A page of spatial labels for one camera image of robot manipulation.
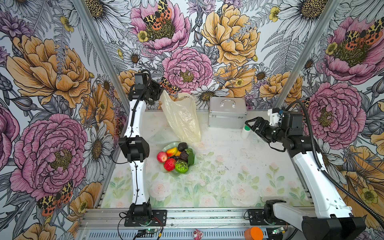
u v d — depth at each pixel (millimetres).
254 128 646
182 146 897
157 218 731
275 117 659
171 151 898
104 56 889
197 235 662
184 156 849
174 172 854
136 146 613
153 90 795
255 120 647
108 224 738
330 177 414
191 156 878
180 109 963
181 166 811
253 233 628
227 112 1013
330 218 375
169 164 850
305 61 917
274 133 599
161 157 852
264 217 731
